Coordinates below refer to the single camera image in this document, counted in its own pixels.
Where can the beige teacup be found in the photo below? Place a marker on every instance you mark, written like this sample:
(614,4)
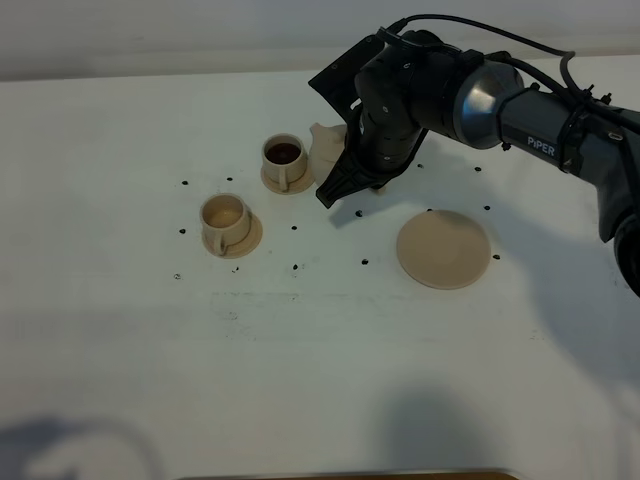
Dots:
(225,222)
(282,148)

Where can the beige saucer far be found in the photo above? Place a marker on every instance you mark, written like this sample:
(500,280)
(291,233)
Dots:
(287,179)

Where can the beige ceramic teapot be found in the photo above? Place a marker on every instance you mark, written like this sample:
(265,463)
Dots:
(326,147)

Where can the beige saucer near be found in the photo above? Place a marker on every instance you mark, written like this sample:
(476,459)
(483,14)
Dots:
(242,248)

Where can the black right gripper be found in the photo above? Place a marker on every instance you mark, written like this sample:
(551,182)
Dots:
(384,131)

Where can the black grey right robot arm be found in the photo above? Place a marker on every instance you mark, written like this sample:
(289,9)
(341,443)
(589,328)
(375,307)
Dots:
(487,100)

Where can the beige teapot saucer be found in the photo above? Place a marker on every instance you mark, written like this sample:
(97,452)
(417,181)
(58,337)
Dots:
(443,249)

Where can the beige teacup far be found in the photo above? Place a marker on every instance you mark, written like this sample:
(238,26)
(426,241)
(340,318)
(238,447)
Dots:
(282,148)

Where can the beige teacup near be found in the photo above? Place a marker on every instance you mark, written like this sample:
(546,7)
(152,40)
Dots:
(225,222)

